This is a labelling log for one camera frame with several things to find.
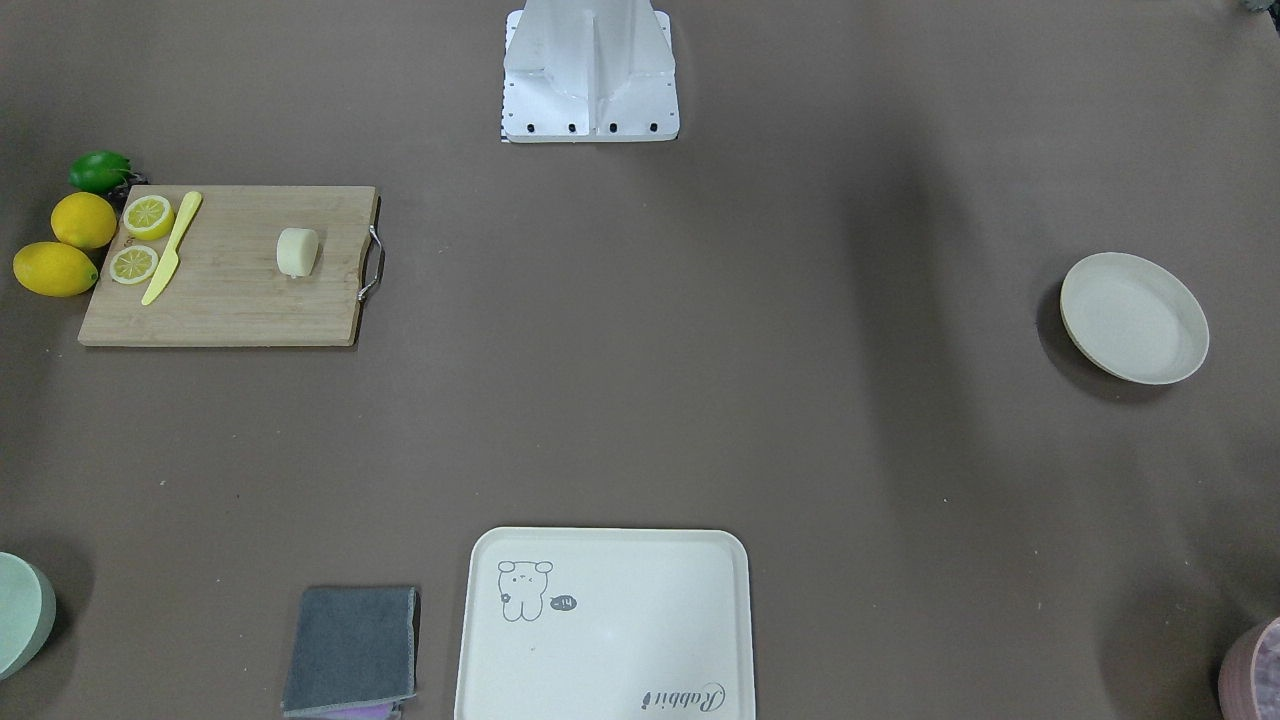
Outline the cream round plate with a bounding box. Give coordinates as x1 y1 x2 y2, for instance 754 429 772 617
1059 252 1211 386

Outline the pink ice bucket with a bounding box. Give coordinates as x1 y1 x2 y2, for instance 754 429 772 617
1219 618 1279 719

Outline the green lime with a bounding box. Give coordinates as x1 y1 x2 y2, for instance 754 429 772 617
67 150 133 195

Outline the lemon half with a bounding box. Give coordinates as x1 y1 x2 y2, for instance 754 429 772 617
122 193 177 242
104 243 160 286

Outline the whole yellow lemon round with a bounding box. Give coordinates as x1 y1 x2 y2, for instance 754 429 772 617
50 191 118 250

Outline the grey folded cloth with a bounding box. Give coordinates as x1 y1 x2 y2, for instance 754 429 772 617
282 585 419 719

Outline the lemon half upper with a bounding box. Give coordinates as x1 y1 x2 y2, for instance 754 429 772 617
122 193 177 242

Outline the white rabbit tray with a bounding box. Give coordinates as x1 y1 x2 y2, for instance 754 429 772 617
454 527 756 719

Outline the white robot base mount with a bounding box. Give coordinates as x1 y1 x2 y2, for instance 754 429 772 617
500 1 681 143

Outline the pale cylindrical bun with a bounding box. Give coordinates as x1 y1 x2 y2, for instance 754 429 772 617
275 227 320 278

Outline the yellow plastic knife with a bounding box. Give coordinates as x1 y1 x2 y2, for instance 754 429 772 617
141 191 204 306

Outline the mint green bowl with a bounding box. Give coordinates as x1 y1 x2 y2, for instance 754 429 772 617
1 552 56 680

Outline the dark grapes bunch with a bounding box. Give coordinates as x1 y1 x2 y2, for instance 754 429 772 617
122 172 150 193

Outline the lemon half lower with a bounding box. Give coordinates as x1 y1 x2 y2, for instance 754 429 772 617
104 243 160 286

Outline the whole yellow lemon oval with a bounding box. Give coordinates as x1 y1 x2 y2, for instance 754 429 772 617
12 241 99 297

